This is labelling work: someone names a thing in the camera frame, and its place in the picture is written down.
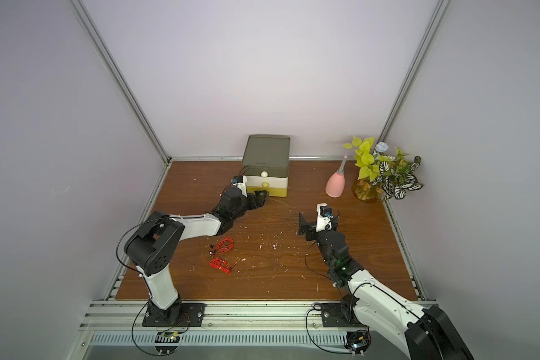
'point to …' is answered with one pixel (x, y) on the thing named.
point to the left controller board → (167, 343)
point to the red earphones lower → (222, 265)
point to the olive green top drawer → (266, 171)
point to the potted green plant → (382, 175)
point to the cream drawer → (270, 181)
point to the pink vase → (335, 185)
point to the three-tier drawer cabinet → (265, 163)
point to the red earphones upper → (226, 244)
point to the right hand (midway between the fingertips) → (314, 209)
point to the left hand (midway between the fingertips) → (263, 191)
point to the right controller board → (358, 340)
